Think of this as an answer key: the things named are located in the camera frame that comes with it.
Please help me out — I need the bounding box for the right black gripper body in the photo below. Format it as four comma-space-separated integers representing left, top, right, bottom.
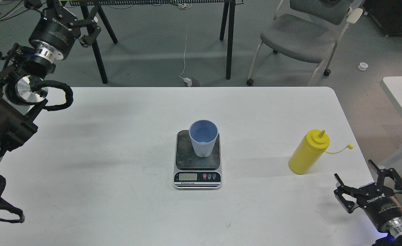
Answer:
356, 184, 402, 236

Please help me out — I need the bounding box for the yellow squeeze bottle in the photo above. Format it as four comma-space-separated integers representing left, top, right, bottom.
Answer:
288, 129, 353, 175

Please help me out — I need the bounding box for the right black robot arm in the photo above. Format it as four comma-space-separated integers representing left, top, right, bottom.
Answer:
334, 160, 402, 246

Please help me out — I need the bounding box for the black cabinet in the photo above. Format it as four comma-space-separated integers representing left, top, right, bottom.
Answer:
363, 0, 402, 37

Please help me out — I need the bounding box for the grey office chair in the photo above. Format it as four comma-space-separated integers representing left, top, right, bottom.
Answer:
246, 0, 363, 86

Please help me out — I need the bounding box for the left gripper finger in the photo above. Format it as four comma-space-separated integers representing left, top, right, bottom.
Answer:
69, 6, 101, 47
24, 0, 72, 21

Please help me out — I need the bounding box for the small white spool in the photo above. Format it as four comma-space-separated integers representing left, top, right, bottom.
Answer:
358, 62, 369, 71

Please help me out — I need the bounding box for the black trestle table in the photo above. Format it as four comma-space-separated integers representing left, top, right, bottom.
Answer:
57, 0, 249, 87

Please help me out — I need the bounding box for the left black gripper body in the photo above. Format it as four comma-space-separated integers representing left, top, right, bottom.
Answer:
29, 16, 81, 60

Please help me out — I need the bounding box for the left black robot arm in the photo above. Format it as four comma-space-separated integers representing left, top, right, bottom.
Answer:
0, 0, 101, 158

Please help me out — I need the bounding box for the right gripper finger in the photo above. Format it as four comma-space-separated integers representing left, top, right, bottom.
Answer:
334, 173, 367, 214
368, 159, 402, 197

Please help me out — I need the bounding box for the white cable with charger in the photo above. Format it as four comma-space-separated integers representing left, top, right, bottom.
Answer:
179, 26, 200, 87

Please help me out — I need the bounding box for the digital kitchen scale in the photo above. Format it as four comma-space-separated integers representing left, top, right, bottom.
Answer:
173, 130, 223, 190

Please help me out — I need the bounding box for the blue ribbed plastic cup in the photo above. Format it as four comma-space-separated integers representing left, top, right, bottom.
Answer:
188, 120, 219, 158

